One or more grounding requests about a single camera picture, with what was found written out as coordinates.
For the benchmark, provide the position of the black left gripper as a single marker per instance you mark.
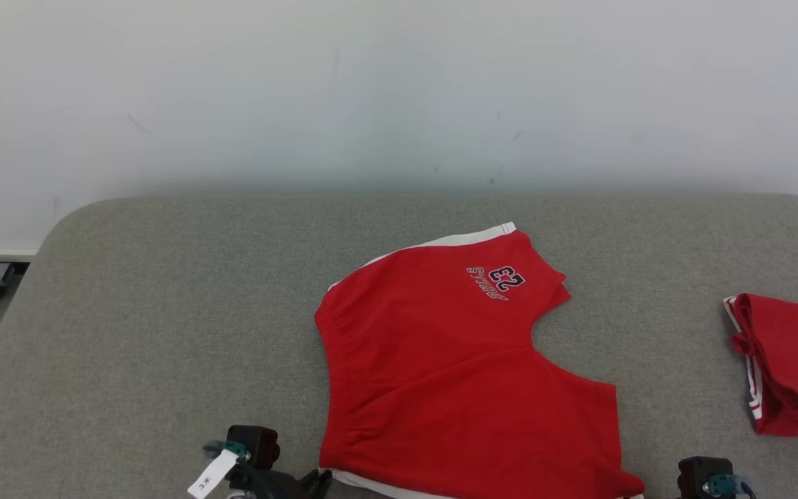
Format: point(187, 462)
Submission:
point(274, 485)

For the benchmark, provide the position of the red shorts with white trim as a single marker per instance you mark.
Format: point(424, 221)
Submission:
point(440, 360)

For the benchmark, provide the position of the red white jersey shirt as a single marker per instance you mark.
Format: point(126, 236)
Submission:
point(794, 360)

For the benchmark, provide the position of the white paper label tag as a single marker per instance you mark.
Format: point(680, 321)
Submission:
point(208, 475)

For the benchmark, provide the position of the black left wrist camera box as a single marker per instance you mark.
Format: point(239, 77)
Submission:
point(257, 443)

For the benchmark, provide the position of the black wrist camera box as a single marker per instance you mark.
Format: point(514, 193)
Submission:
point(257, 443)
point(700, 471)

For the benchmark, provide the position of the teal left camera connector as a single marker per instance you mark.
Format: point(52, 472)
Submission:
point(229, 449)

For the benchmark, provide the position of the teal camera connector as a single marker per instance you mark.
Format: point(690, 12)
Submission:
point(721, 485)
point(229, 449)

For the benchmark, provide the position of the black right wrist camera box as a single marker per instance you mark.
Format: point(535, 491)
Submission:
point(700, 471)

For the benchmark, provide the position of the teal right camera connector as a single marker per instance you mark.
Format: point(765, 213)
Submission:
point(721, 485)

